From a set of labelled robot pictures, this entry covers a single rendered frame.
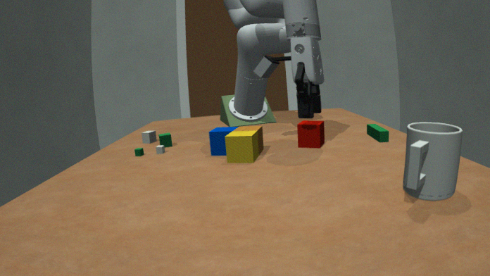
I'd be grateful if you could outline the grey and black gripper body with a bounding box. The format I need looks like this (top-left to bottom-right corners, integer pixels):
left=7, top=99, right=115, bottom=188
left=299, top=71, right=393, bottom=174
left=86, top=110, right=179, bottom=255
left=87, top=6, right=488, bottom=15
left=287, top=35, right=325, bottom=84

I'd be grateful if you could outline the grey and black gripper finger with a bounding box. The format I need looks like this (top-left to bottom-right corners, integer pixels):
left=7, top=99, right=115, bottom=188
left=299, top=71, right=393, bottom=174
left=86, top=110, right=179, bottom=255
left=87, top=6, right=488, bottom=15
left=311, top=82, right=321, bottom=113
left=295, top=62, right=314, bottom=118

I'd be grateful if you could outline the blue cube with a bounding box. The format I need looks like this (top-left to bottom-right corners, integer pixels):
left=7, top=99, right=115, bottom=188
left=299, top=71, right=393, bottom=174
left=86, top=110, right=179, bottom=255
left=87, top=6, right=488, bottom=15
left=209, top=127, right=238, bottom=156

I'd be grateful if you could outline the grey mug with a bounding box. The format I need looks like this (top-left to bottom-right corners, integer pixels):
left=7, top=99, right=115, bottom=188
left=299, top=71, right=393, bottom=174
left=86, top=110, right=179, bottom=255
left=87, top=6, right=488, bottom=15
left=403, top=122, right=463, bottom=201

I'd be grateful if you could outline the red cube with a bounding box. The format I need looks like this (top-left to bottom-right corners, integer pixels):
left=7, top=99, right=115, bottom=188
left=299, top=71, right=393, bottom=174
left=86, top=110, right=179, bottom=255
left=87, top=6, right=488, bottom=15
left=297, top=120, right=325, bottom=149

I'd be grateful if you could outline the yellow cube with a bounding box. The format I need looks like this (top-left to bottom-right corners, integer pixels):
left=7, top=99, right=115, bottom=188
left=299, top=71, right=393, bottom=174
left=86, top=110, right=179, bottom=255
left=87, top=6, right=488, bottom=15
left=225, top=130, right=259, bottom=163

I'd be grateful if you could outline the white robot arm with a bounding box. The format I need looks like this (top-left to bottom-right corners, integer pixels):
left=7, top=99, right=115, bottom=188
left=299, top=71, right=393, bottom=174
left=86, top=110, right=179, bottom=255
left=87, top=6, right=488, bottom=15
left=223, top=0, right=321, bottom=122

